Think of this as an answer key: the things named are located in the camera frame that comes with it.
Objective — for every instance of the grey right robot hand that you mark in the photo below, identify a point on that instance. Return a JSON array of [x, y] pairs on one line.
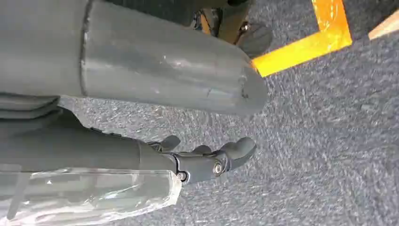
[[149, 68]]

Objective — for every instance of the black robot foot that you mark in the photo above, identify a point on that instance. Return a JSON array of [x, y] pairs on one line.
[[255, 39]]

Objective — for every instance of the ribbed grey right arm sleeve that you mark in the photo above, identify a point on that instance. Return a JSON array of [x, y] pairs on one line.
[[25, 107]]

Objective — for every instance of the clear plastic cover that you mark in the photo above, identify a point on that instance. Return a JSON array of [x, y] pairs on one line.
[[93, 193]]

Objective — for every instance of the yellow floor tape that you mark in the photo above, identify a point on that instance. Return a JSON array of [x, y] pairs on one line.
[[330, 34]]

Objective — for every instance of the pale wooden strip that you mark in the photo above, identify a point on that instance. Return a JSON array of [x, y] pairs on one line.
[[385, 28]]

